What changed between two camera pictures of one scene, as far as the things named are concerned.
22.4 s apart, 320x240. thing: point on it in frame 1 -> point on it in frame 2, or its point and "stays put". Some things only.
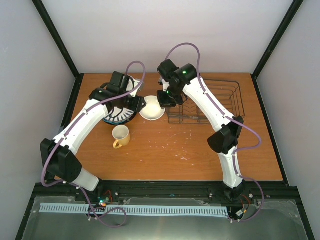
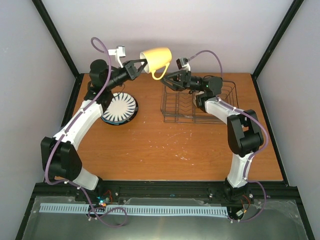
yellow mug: [121, 133] -> [157, 59]
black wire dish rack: [227, 91] stays put
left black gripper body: [133, 106] -> [114, 82]
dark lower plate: [123, 122] stays put
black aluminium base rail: [262, 193] stays put
